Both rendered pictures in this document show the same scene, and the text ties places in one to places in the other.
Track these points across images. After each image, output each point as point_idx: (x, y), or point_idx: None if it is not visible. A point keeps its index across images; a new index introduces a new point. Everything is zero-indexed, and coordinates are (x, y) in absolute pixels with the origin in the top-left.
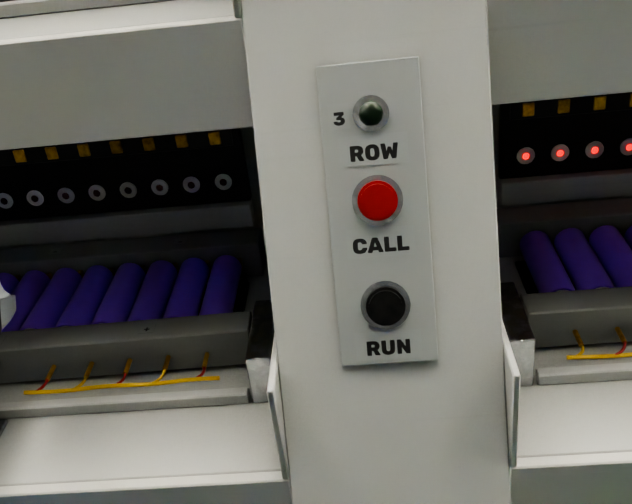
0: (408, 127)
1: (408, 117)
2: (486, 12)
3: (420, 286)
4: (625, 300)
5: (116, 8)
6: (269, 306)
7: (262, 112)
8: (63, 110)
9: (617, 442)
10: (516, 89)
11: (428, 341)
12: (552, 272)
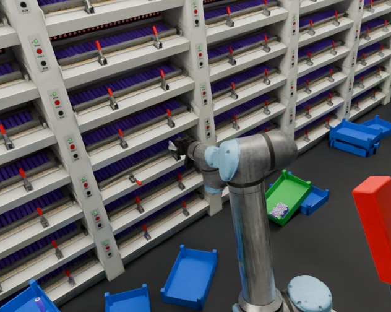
0: (209, 121)
1: (209, 121)
2: (213, 112)
3: (210, 132)
4: (216, 126)
5: (184, 116)
6: (191, 136)
7: (200, 123)
8: (186, 127)
9: (221, 138)
10: (213, 116)
11: (211, 135)
12: None
